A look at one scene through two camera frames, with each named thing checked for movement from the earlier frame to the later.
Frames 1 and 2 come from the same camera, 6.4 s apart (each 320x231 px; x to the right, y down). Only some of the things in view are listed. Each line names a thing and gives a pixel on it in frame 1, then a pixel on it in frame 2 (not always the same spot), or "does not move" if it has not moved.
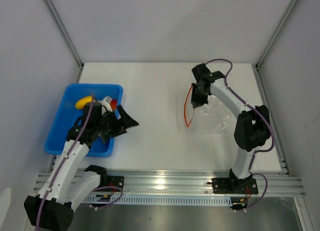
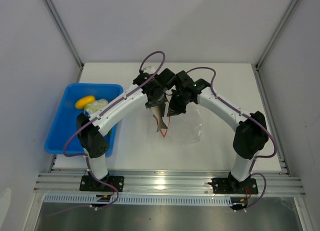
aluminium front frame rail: x=271 y=182 does not move
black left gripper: x=126 y=121 -> x=152 y=103
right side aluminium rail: x=280 y=155 does not move
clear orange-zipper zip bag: x=210 y=118 -> x=185 y=127
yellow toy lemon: x=80 y=104 does not move
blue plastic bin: x=67 y=114 does not move
